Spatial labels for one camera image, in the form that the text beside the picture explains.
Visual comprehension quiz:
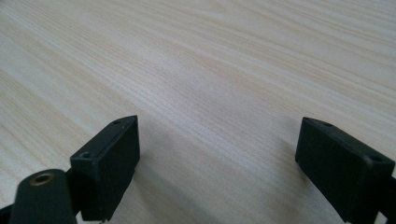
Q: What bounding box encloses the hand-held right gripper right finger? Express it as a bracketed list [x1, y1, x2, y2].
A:
[294, 116, 396, 224]

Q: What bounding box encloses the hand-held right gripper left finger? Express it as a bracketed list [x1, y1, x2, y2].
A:
[69, 114, 141, 223]

